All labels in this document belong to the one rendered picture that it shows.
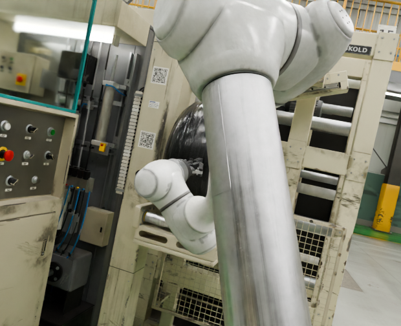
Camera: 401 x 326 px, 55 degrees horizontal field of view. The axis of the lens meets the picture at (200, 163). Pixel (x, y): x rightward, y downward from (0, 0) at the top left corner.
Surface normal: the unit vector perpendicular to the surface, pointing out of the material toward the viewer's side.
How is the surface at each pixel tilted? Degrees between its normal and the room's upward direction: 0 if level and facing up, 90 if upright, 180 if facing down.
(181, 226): 111
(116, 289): 90
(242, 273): 81
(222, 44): 92
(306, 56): 116
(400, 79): 90
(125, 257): 90
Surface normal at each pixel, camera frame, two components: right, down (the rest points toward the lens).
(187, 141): -0.22, -0.29
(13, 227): 0.94, 0.21
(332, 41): 0.22, 0.55
